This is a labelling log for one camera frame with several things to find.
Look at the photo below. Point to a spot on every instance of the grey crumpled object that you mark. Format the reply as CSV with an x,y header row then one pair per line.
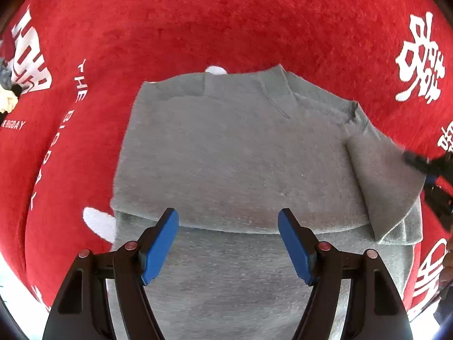
x,y
5,74

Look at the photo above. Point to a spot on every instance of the cream fluffy object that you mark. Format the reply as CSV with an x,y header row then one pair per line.
x,y
6,101

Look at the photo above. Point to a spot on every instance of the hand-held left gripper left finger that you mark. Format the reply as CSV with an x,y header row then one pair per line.
x,y
161,244

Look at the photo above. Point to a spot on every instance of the grey knit sweater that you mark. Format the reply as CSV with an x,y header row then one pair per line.
x,y
230,148

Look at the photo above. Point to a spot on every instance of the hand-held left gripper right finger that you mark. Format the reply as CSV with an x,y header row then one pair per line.
x,y
295,244

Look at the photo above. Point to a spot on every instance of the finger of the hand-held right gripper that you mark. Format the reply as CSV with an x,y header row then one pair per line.
x,y
440,202
421,162

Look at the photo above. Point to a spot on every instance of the red blanket with white print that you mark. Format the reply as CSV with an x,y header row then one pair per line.
x,y
212,24

